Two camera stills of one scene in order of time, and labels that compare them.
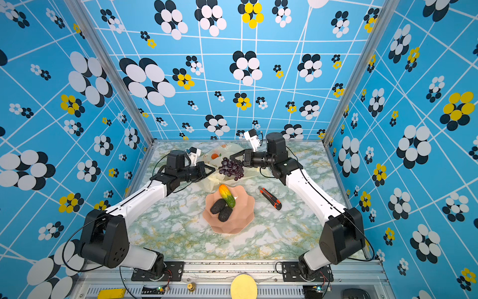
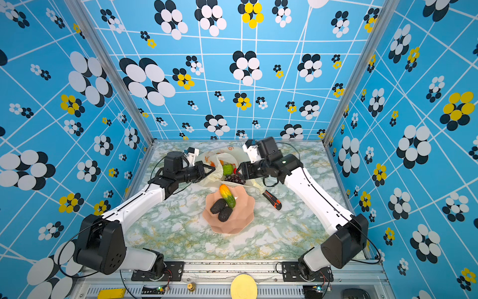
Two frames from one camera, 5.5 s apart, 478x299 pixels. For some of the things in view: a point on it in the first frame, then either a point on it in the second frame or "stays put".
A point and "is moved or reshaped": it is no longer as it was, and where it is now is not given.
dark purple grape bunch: x=231 y=169 → x=235 y=178
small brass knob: x=192 y=286 stays put
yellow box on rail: x=111 y=293 stays put
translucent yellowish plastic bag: x=213 y=155 is moved or reshaped
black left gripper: x=200 y=166 stays put
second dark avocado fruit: x=224 y=214 stays put
